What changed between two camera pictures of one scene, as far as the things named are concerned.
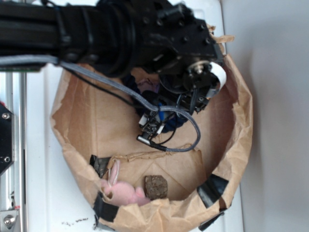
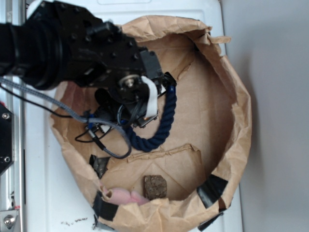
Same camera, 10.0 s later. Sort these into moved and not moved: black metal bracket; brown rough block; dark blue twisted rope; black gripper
Moved: dark blue twisted rope; black gripper
Not moved: brown rough block; black metal bracket
